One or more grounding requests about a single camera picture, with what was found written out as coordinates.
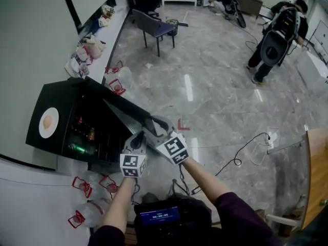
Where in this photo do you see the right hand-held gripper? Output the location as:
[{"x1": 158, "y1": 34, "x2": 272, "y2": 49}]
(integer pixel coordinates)
[{"x1": 140, "y1": 114, "x2": 190, "y2": 166}]

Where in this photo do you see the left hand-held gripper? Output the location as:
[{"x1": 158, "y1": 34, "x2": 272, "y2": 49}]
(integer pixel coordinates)
[{"x1": 119, "y1": 132, "x2": 148, "y2": 179}]

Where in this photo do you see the white plate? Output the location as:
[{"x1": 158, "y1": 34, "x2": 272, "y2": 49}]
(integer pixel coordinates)
[{"x1": 38, "y1": 107, "x2": 59, "y2": 139}]

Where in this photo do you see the black mini fridge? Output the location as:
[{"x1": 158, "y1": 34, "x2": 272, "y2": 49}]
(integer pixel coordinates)
[{"x1": 25, "y1": 76, "x2": 152, "y2": 163}]

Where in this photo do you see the person's right forearm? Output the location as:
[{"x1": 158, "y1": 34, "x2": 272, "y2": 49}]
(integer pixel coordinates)
[{"x1": 179, "y1": 159, "x2": 280, "y2": 246}]

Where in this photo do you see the person's left forearm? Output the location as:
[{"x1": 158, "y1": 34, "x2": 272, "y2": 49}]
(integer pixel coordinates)
[{"x1": 89, "y1": 177, "x2": 139, "y2": 246}]

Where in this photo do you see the red floor tape mark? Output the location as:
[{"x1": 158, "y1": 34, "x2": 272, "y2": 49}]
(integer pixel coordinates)
[{"x1": 177, "y1": 118, "x2": 191, "y2": 132}]

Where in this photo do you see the green bottle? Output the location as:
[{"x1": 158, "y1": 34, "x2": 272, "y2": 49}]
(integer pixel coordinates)
[{"x1": 68, "y1": 142, "x2": 99, "y2": 156}]

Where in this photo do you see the black chest-mounted screen device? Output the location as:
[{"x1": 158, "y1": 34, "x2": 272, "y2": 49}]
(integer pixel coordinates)
[{"x1": 133, "y1": 198, "x2": 213, "y2": 246}]

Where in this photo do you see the white paper bag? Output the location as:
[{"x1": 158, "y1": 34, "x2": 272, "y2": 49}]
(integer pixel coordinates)
[{"x1": 64, "y1": 57, "x2": 83, "y2": 78}]

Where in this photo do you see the white bag red print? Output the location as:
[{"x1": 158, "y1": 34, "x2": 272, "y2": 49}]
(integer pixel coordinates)
[{"x1": 75, "y1": 46, "x2": 93, "y2": 64}]

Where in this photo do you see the beige tote bag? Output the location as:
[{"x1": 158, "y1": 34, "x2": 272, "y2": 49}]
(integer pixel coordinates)
[{"x1": 81, "y1": 33, "x2": 106, "y2": 60}]

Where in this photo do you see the white long bench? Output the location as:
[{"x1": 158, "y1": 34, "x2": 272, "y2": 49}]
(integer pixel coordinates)
[{"x1": 84, "y1": 0, "x2": 129, "y2": 84}]

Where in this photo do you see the round waste bin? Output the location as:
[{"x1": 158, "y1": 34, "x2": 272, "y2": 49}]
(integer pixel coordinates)
[{"x1": 166, "y1": 18, "x2": 179, "y2": 35}]

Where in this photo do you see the white power strip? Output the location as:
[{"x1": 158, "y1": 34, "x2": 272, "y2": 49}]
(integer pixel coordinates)
[{"x1": 266, "y1": 132, "x2": 280, "y2": 145}]

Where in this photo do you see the blue-grey chair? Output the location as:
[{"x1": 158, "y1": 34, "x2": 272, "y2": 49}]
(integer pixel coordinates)
[{"x1": 131, "y1": 8, "x2": 177, "y2": 57}]

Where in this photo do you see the white plastic bag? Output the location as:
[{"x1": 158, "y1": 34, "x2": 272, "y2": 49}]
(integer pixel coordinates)
[{"x1": 97, "y1": 15, "x2": 112, "y2": 28}]

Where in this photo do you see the black office chair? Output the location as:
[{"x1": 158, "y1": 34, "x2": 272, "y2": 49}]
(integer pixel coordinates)
[{"x1": 133, "y1": 0, "x2": 161, "y2": 20}]

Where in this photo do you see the yellow patterned bag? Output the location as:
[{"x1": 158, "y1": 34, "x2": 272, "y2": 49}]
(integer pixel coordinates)
[{"x1": 101, "y1": 5, "x2": 116, "y2": 17}]

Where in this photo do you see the wide pale roller blind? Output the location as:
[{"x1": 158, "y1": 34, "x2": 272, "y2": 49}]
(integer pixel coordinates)
[{"x1": 0, "y1": 0, "x2": 80, "y2": 170}]

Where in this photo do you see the brown cabinet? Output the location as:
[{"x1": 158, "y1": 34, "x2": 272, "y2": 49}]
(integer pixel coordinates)
[{"x1": 235, "y1": 0, "x2": 264, "y2": 17}]

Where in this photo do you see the wooden table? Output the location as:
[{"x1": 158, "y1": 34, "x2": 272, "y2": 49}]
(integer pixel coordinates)
[{"x1": 302, "y1": 127, "x2": 328, "y2": 230}]

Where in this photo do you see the white table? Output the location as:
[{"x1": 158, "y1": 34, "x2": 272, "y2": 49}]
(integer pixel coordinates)
[{"x1": 297, "y1": 49, "x2": 328, "y2": 86}]

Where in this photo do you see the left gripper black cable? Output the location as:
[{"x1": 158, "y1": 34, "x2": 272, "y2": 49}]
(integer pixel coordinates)
[{"x1": 130, "y1": 178, "x2": 141, "y2": 206}]

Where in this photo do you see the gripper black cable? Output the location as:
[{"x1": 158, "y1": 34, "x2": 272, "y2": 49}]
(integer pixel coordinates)
[
  {"x1": 130, "y1": 178, "x2": 141, "y2": 206},
  {"x1": 169, "y1": 162, "x2": 200, "y2": 197}
]

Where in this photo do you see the clear water jug red handle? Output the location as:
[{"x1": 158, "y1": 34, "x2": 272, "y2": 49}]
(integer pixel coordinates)
[
  {"x1": 105, "y1": 60, "x2": 133, "y2": 84},
  {"x1": 98, "y1": 172, "x2": 124, "y2": 197},
  {"x1": 68, "y1": 200, "x2": 113, "y2": 229},
  {"x1": 72, "y1": 170, "x2": 103, "y2": 199},
  {"x1": 109, "y1": 78, "x2": 128, "y2": 96}
]

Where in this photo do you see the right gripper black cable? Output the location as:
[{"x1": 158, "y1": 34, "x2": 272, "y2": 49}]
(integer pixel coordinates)
[{"x1": 169, "y1": 162, "x2": 200, "y2": 197}]

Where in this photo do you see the black floor cable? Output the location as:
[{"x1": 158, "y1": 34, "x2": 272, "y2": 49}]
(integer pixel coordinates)
[{"x1": 215, "y1": 133, "x2": 270, "y2": 176}]

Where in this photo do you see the white floor cable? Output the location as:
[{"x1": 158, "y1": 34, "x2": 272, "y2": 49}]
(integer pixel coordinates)
[{"x1": 250, "y1": 139, "x2": 269, "y2": 165}]

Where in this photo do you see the white stool frame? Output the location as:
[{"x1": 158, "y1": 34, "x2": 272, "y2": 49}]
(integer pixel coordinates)
[{"x1": 265, "y1": 211, "x2": 303, "y2": 230}]

